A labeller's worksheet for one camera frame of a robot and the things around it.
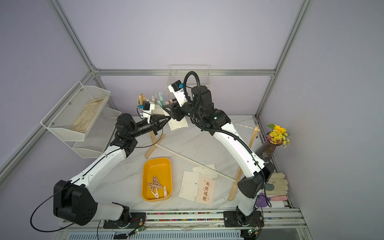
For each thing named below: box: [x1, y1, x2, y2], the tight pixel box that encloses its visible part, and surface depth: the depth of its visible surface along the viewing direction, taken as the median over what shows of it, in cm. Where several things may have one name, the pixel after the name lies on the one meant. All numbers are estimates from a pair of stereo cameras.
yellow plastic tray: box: [142, 157, 173, 202], surface depth 90 cm
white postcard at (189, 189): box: [178, 171, 200, 202], surface depth 86 cm
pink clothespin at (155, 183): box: [148, 176, 163, 190], surface depth 86 cm
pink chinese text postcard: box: [195, 177, 216, 206], surface depth 84 cm
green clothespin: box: [157, 92, 163, 109], surface depth 65 cm
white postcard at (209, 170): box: [192, 163, 218, 179], surface depth 92 cm
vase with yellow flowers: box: [255, 124, 290, 163], surface depth 80 cm
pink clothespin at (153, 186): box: [147, 182, 163, 191], surface depth 85 cm
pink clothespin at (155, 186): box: [148, 183, 163, 194], surface depth 85 cm
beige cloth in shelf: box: [71, 96, 106, 134], surface depth 81 cm
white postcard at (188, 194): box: [178, 189, 198, 202], surface depth 84 cm
